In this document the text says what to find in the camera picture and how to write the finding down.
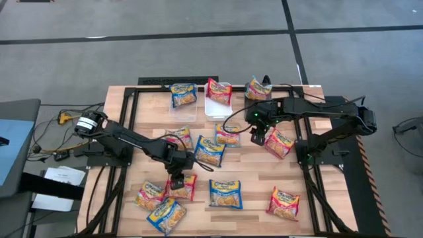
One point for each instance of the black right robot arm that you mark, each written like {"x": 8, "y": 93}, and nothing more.
{"x": 330, "y": 110}

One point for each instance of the white paper sheet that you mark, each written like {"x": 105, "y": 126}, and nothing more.
{"x": 53, "y": 202}
{"x": 64, "y": 176}

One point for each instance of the blue board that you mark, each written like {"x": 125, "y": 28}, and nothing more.
{"x": 16, "y": 148}

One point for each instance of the white plastic bin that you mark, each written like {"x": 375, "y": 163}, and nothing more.
{"x": 216, "y": 112}

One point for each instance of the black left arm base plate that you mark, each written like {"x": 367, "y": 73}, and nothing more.
{"x": 96, "y": 162}

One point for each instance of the black beam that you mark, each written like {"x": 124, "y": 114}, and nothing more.
{"x": 49, "y": 186}

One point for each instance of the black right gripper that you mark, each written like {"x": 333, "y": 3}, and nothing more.
{"x": 266, "y": 112}

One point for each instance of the black hazard-striped floor platform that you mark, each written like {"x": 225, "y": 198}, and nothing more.
{"x": 360, "y": 198}

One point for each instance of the grey side table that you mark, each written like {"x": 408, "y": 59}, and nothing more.
{"x": 20, "y": 109}

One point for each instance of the light-blue-edged Maruchan beef pack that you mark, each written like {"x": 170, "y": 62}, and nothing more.
{"x": 257, "y": 91}
{"x": 183, "y": 135}
{"x": 148, "y": 196}
{"x": 228, "y": 139}

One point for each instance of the round black plug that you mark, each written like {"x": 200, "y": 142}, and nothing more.
{"x": 36, "y": 148}

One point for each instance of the yellow power plug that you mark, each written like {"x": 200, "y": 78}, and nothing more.
{"x": 64, "y": 117}

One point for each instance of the small black floor device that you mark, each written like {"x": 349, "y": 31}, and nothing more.
{"x": 61, "y": 155}

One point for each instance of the black metal table frame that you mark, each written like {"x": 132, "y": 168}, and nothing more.
{"x": 238, "y": 89}

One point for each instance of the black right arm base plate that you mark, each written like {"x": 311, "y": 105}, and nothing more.
{"x": 330, "y": 158}

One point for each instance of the small black object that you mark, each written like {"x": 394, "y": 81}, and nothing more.
{"x": 3, "y": 141}

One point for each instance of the blue Maruchan soy sauce pack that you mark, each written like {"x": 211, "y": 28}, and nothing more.
{"x": 225, "y": 194}
{"x": 166, "y": 216}
{"x": 183, "y": 96}
{"x": 209, "y": 152}

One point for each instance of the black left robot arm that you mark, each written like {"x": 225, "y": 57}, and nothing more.
{"x": 132, "y": 139}

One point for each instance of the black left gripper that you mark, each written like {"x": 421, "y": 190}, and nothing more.
{"x": 180, "y": 160}

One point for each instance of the clear plastic bin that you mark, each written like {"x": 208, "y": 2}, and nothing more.
{"x": 181, "y": 115}

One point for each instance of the dark grey plastic bin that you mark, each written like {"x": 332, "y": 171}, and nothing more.
{"x": 248, "y": 102}

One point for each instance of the red Maruchan beef pack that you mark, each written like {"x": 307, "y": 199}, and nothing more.
{"x": 281, "y": 145}
{"x": 188, "y": 190}
{"x": 283, "y": 204}
{"x": 218, "y": 92}

